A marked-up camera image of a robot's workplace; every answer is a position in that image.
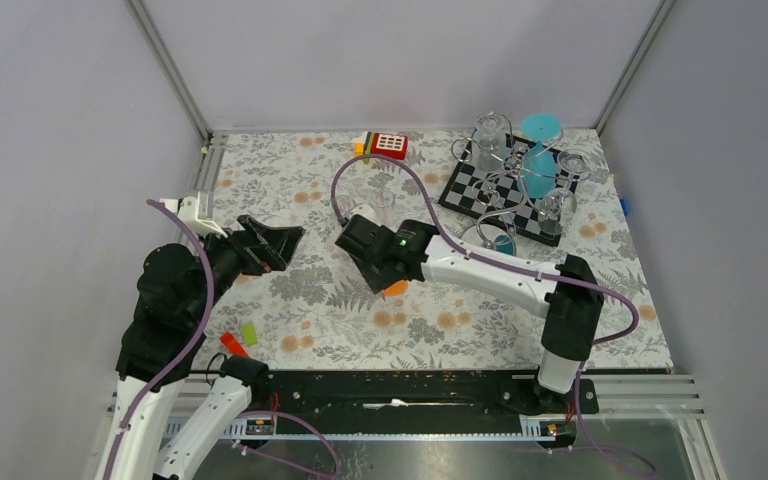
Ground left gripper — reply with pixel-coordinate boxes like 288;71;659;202
189;211;306;320

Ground clear wine glass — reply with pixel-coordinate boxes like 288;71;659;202
536;150;592;236
471;111;512;173
333;195;357;227

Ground clear champagne flute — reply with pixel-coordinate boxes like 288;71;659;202
369;188;395;227

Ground orange wine glass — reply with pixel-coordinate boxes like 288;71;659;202
382;280;409;296

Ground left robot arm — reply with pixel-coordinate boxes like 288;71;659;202
95;213;305;479

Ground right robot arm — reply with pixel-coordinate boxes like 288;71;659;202
335;214;605;415

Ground chrome wine glass rack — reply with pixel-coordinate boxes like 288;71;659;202
438;133;591;253

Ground teal wine glass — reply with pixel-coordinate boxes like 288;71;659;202
520;113;562;200

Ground green small block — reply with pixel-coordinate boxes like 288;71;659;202
241;322;258;346

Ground red small block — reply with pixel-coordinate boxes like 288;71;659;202
220;331;250;358

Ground colourful toy brick block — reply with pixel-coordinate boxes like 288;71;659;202
351;131;409;160

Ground black white chess board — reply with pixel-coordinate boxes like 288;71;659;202
438;134;563;247

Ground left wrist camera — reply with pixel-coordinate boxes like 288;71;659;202
159;190;228;238

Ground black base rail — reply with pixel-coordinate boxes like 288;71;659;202
249;370;600;436

